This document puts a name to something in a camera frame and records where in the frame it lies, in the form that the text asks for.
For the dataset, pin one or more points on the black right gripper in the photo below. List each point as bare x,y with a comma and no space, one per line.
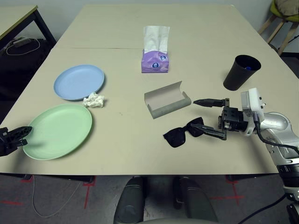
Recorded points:
233,120

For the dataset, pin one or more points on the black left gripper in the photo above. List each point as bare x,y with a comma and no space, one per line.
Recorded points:
5,143

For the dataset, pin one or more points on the light green plate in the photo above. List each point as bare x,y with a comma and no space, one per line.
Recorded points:
60,130

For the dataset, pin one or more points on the black sunglasses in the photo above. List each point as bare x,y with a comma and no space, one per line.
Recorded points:
174,140

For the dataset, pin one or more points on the grey glasses case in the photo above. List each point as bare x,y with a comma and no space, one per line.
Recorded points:
165,98

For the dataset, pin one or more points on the white tissue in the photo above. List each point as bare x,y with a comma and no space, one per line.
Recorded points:
93,100

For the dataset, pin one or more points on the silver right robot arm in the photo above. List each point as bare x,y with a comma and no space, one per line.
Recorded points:
278,121

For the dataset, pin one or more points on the black cup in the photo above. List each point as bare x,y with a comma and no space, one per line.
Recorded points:
238,77

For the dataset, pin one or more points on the black bag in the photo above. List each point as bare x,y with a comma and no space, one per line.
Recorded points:
18,70

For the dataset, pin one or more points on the blue-capped pen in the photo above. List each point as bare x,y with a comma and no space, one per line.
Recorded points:
248,68

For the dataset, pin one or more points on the light blue plate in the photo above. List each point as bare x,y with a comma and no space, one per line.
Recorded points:
77,81

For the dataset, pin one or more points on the purple tissue pack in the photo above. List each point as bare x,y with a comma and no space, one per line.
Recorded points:
154,64

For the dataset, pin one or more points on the dark grey robot right leg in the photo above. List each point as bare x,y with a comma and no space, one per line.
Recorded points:
196,203

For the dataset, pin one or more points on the dark grey robot leg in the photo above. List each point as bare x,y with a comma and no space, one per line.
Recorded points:
196,203
129,203

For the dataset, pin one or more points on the grey power adapter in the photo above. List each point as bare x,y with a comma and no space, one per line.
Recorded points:
21,42

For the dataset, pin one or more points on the beige side table black legs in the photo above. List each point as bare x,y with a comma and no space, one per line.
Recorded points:
11,21

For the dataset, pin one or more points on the green stool with wooden legs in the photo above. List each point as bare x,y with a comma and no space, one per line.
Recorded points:
286,35

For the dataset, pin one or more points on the black tripod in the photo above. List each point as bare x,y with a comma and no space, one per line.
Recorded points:
294,40

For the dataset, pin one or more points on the dark grey robot left leg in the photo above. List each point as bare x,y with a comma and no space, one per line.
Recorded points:
129,203

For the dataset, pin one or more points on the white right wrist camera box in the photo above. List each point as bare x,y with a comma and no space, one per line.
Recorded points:
252,100

